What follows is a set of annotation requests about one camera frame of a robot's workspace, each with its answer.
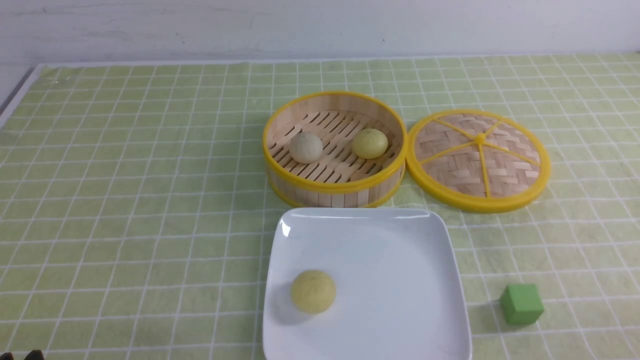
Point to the white steamed bun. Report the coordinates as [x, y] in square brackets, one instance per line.
[305, 148]

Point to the yellow steamed bun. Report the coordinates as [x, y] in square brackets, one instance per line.
[369, 144]
[313, 291]

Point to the white square plate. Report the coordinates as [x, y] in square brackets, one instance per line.
[399, 294]

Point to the bamboo steamer basket yellow rim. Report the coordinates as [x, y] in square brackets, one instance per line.
[339, 179]

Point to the woven bamboo steamer lid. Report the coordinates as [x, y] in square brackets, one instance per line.
[477, 161]

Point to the green checkered tablecloth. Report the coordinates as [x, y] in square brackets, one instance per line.
[136, 218]

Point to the green cube block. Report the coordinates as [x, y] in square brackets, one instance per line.
[521, 304]

